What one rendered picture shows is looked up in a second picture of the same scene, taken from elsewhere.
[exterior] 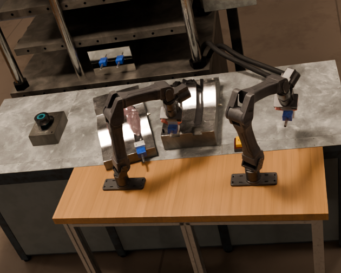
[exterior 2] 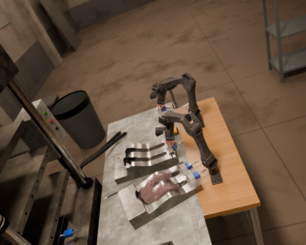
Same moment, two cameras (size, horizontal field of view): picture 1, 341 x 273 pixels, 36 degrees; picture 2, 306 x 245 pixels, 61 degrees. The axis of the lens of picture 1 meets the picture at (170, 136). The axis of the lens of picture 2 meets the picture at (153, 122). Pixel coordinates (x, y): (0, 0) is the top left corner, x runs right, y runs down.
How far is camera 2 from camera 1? 2.64 m
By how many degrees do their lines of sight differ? 75
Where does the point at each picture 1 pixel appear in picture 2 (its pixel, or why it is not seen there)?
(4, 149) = not seen: outside the picture
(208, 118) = (159, 141)
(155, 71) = (84, 212)
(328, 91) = (133, 118)
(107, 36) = (52, 224)
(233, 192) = (209, 124)
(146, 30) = (59, 193)
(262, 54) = not seen: hidden behind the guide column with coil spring
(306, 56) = not seen: hidden behind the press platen
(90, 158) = (192, 207)
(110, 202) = (232, 172)
